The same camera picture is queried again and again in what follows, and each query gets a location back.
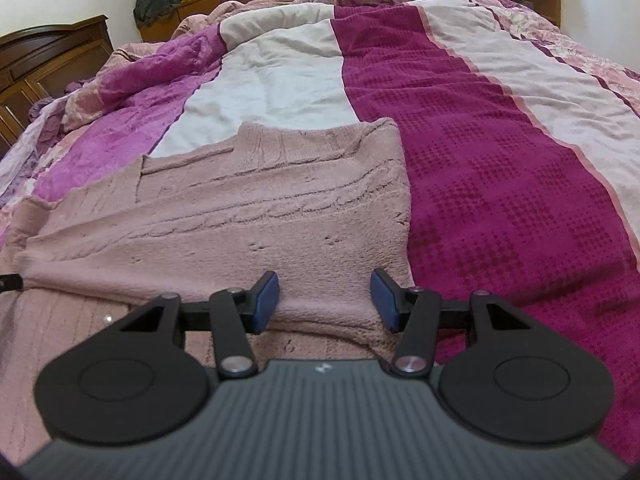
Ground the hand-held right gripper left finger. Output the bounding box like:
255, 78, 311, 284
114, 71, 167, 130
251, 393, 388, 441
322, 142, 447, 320
119, 270, 281, 379

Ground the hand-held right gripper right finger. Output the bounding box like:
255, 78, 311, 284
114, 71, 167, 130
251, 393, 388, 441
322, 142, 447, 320
370, 268, 527, 376

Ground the pink knitted sweater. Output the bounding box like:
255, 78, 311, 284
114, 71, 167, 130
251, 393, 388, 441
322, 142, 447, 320
0, 117, 416, 441

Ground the purple floral cloth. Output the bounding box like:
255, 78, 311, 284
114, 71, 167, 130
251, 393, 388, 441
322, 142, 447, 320
0, 97, 68, 198

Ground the dark wooden cabinet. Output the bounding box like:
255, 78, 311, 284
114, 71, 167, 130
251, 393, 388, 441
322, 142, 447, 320
0, 14, 117, 161

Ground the dark green bag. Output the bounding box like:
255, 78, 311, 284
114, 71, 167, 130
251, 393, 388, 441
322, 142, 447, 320
133, 0, 192, 29

